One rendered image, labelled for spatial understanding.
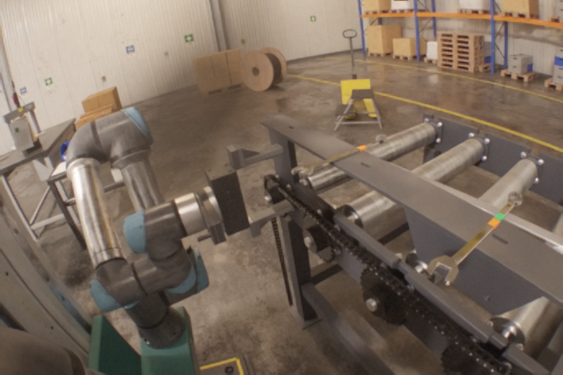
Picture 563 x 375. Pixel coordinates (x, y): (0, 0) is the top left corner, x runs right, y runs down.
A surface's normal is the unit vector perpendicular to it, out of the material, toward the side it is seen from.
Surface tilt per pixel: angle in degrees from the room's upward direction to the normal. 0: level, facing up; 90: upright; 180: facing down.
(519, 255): 0
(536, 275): 0
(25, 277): 90
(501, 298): 90
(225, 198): 90
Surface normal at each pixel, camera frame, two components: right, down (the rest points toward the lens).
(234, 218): 0.45, 0.34
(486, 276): -0.88, 0.32
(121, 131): 0.42, -0.11
